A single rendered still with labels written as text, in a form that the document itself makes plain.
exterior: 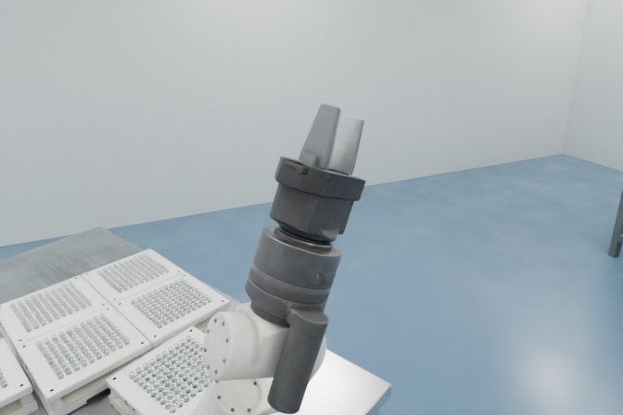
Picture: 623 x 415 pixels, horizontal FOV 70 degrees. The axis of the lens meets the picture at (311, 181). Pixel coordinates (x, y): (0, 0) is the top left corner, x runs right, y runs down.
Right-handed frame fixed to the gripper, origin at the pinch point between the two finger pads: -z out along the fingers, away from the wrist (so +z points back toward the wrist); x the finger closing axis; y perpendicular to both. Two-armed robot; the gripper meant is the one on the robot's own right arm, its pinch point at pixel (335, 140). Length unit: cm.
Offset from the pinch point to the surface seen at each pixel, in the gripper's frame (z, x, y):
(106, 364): 66, -29, 59
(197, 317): 56, -52, 55
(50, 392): 71, -18, 61
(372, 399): 54, -60, 4
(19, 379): 73, -16, 71
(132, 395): 66, -27, 45
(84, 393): 73, -25, 59
